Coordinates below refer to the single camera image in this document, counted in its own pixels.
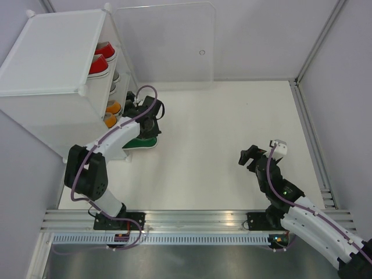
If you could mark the aluminium corner frame left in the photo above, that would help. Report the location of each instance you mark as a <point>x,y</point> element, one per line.
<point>47,6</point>

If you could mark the black sneaker front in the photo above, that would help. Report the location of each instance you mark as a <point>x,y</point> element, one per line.
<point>130,98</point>

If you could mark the green sneaker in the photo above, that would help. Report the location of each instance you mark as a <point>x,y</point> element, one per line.
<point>138,143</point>

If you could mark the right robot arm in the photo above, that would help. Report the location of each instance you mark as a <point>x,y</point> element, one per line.
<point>292,210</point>

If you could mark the transparent cabinet door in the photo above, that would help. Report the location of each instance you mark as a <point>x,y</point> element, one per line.
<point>171,47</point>

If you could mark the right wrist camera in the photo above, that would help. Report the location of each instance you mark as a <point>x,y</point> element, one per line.
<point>278,148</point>

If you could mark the white plastic shoe cabinet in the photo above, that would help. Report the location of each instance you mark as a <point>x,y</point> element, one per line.
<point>44,79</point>

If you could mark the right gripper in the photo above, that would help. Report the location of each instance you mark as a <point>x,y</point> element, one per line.
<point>253,152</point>

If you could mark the white slotted cable duct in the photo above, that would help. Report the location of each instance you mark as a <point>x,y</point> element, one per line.
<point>162,239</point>

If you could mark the black sneaker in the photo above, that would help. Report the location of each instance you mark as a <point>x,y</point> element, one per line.
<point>130,98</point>
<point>128,108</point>

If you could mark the orange sneaker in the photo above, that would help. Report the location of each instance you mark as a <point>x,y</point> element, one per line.
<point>110,120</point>
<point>113,107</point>

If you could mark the aluminium mounting rail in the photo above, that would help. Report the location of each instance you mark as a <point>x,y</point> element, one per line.
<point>164,220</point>

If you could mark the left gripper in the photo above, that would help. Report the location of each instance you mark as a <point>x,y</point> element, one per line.
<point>153,133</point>

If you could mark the grey sneaker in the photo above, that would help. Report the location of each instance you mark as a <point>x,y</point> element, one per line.
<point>116,77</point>
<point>113,88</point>

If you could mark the aluminium corner frame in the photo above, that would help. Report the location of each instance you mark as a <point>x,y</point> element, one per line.
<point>312,140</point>
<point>47,6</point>

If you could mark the red sneaker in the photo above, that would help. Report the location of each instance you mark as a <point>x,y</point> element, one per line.
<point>106,50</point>
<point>99,67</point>

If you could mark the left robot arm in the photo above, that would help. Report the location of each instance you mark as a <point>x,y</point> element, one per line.
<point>86,171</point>

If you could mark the black sneaker back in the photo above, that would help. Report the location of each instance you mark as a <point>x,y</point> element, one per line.
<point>128,108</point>

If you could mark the aluminium corner frame right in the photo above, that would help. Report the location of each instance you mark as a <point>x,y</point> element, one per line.
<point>312,140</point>

